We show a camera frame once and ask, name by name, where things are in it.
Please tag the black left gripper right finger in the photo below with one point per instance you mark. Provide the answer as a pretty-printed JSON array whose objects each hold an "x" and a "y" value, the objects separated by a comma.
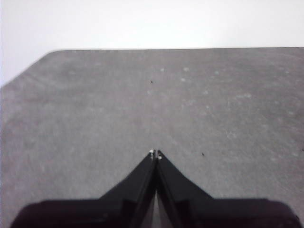
[{"x": 202, "y": 211}]

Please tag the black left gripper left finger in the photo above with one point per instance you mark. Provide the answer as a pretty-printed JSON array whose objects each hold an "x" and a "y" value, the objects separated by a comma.
[{"x": 114, "y": 209}]

